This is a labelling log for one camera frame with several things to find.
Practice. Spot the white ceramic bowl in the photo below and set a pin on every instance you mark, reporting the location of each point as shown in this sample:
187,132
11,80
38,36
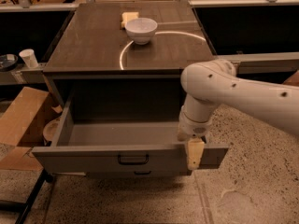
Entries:
141,30

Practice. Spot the black metal stand leg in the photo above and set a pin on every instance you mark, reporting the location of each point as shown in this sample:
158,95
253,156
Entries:
23,209

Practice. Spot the open cardboard box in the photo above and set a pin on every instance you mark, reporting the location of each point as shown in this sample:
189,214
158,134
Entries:
22,126

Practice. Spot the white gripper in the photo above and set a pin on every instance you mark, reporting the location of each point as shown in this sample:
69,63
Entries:
193,128

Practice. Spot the grey drawer cabinet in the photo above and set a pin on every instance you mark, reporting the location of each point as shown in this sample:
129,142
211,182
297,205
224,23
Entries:
97,60

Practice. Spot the grey bottom drawer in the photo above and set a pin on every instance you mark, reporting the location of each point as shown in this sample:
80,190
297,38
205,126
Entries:
137,174

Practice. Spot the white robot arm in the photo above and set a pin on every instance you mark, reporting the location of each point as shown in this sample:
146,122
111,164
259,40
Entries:
210,84

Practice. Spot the grey top drawer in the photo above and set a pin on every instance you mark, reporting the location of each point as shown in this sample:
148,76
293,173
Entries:
85,145

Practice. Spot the white paper cup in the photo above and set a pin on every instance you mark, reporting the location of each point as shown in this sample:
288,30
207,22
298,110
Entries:
28,56

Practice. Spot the round white plate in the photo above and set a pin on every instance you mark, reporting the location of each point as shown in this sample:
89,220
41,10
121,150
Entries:
50,129

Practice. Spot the grey drawer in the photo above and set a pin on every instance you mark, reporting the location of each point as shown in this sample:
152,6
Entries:
85,145
137,174

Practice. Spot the yellow sponge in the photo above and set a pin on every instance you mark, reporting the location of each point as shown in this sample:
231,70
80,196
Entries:
128,16

